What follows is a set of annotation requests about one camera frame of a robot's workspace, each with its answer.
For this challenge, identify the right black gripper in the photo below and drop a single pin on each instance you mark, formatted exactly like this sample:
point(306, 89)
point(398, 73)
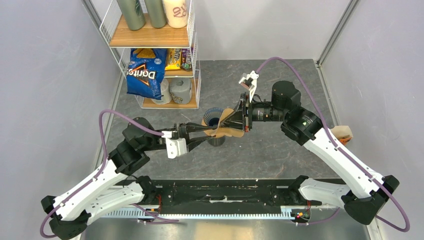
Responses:
point(237, 120)

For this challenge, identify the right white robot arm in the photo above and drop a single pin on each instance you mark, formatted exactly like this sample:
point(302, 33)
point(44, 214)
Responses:
point(363, 193)

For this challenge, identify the grey toilet paper roll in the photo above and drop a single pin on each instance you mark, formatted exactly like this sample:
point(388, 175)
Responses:
point(181, 90)

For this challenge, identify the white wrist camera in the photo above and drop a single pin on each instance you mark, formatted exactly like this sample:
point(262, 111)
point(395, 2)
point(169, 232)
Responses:
point(176, 146)
point(249, 81)

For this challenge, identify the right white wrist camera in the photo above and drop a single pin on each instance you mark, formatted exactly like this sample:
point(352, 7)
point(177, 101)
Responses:
point(249, 81)

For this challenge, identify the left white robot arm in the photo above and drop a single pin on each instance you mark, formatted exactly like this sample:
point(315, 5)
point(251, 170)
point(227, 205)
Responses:
point(69, 214)

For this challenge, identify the glass coffee carafe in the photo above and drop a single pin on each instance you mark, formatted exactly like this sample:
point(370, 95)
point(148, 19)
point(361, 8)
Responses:
point(217, 141)

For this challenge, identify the white wire shelf rack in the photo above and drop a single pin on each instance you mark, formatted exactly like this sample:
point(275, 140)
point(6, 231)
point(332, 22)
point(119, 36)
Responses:
point(119, 37)

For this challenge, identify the white toilet paper roll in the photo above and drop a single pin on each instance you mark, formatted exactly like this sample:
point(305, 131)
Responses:
point(165, 93)

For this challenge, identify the right green bottle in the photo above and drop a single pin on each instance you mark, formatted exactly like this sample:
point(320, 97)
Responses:
point(156, 12)

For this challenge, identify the white slotted cable duct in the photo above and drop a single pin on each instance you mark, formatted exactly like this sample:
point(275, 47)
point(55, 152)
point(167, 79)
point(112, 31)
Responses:
point(283, 213)

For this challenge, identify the dark brown candy bag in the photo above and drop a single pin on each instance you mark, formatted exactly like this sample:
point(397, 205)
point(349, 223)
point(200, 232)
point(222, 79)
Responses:
point(186, 59)

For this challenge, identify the brown paper coffee filter pack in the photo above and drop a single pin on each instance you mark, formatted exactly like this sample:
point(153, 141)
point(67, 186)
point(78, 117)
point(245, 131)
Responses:
point(343, 133)

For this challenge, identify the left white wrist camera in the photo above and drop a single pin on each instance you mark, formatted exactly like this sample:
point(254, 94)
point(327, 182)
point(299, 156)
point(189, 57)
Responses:
point(176, 146)

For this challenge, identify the cream white bottle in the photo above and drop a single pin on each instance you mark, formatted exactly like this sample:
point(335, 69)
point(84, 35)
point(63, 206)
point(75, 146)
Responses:
point(176, 13)

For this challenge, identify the green bottle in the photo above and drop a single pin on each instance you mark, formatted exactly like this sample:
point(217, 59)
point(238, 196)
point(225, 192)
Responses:
point(132, 13)
point(156, 12)

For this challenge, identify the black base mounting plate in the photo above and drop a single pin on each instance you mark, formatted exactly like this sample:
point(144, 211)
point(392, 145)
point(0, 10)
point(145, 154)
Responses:
point(222, 196)

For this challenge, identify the blue Doritos chip bag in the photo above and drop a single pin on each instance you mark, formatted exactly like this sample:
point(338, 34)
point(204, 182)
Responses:
point(146, 71)

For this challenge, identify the brown paper coffee filter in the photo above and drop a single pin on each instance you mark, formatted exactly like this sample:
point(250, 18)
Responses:
point(232, 132)

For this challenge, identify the yellow M&M candy bag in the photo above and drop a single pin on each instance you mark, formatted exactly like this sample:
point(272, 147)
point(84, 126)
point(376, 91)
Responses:
point(173, 59)

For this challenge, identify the left green bottle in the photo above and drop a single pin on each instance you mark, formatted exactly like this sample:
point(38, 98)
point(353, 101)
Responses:
point(132, 13)

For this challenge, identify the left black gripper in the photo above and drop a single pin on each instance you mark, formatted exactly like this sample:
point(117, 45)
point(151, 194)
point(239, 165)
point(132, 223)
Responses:
point(183, 129)

